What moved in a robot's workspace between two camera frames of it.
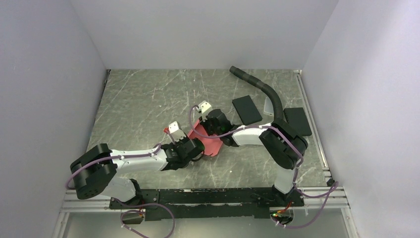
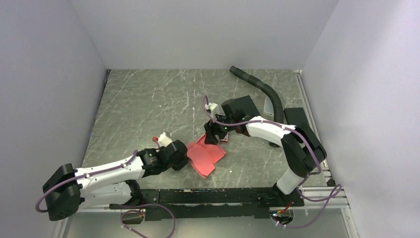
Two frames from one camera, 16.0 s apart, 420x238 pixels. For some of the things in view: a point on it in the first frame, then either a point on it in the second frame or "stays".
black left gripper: x=185 y=140 to x=182 y=163
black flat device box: x=296 y=118 stays
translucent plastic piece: x=268 y=107 stays
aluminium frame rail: x=332 y=197 stays
